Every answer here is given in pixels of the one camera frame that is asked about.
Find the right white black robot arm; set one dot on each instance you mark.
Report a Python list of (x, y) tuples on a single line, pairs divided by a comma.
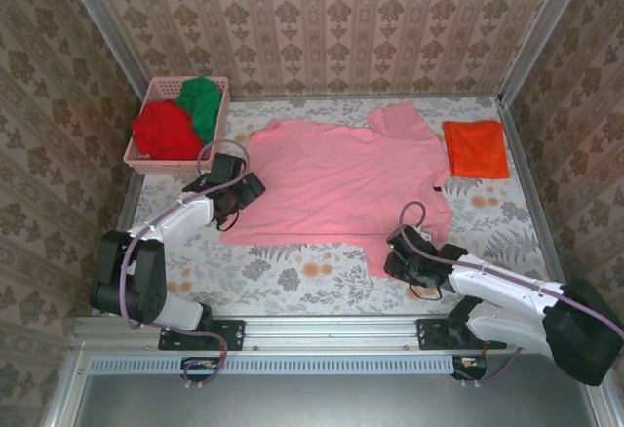
[(580, 334)]

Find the pink plastic basket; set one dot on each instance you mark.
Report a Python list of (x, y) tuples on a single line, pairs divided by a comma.
[(170, 166)]

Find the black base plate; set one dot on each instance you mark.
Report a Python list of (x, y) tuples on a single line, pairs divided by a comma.
[(229, 334), (431, 334)]

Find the floral tablecloth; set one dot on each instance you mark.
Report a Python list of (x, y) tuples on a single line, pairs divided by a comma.
[(292, 285)]

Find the slanted aluminium frame post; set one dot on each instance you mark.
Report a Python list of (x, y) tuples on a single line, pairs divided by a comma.
[(541, 32), (109, 37)]

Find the orange folded t-shirt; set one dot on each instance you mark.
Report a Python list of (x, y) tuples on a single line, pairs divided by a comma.
[(477, 149)]

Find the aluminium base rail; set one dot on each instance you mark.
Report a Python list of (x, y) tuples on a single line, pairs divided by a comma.
[(331, 332)]

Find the grey metal panel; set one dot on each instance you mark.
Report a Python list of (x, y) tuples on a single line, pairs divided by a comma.
[(331, 400)]

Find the aluminium side rail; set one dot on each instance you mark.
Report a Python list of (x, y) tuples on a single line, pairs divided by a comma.
[(128, 198), (529, 173)]

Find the pink t-shirt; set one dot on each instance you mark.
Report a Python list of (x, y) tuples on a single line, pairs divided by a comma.
[(331, 178)]

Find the green t-shirt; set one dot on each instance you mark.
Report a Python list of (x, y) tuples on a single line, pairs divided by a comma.
[(200, 103)]

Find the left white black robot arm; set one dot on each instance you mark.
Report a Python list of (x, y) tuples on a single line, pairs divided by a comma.
[(146, 271)]

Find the red t-shirt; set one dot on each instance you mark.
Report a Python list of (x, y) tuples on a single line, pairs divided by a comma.
[(166, 129)]

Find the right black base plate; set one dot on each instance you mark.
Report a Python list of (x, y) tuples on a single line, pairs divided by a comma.
[(431, 334)]

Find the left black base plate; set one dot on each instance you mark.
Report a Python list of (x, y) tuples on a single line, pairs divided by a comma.
[(229, 334)]

